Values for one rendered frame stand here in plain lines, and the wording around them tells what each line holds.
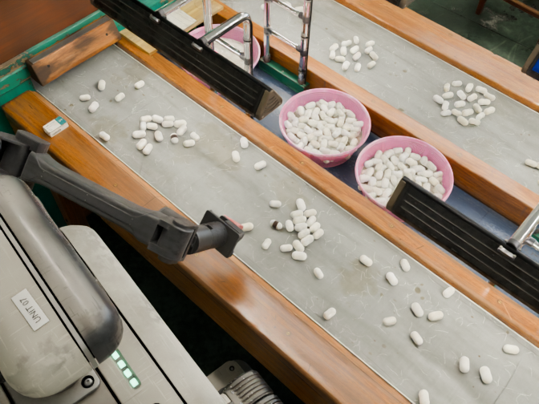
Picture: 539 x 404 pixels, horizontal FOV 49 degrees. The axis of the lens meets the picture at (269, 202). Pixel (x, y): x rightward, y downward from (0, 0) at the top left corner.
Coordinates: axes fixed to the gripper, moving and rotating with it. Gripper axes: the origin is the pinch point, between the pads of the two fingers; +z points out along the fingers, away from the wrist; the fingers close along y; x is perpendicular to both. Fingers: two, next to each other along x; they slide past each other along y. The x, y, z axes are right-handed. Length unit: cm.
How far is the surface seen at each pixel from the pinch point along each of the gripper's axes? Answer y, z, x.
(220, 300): -6.2, -3.7, 15.9
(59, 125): 65, 1, 11
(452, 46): 3, 85, -58
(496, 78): -15, 82, -55
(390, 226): -23.4, 29.8, -12.5
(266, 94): 9.2, -1.0, -30.5
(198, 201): 19.5, 11.0, 7.0
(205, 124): 38.1, 27.1, -6.1
